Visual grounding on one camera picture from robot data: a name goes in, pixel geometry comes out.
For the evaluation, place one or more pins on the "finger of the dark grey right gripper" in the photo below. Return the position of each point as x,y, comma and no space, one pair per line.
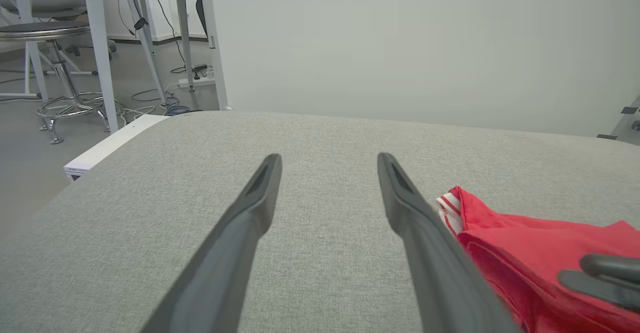
600,288
612,265

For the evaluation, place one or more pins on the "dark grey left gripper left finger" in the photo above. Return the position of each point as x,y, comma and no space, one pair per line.
225,263

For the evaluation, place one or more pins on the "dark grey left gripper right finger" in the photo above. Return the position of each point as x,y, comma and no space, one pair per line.
435,263

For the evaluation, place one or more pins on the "red garment with white trim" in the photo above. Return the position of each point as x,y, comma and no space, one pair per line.
525,243

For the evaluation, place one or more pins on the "grey fabric sofa cushion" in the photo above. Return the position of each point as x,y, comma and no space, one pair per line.
325,223

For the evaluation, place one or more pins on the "white sofa base panel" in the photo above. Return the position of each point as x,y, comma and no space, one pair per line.
110,145

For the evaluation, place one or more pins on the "white power strip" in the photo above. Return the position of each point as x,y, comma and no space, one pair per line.
197,80

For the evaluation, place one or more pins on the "white desk leg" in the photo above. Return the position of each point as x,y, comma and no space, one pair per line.
100,48
32,58

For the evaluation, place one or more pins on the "chrome stool with black seat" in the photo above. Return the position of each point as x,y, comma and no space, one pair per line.
45,30

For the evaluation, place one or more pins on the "grey metal frame with brackets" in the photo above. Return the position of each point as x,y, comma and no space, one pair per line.
625,123

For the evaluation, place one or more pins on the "white partition edge post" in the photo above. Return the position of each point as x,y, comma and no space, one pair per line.
214,48

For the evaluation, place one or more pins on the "grey slanted frame leg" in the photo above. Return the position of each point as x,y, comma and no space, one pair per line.
147,48

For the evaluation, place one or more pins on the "grey upright frame leg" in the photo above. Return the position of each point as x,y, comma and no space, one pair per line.
184,28

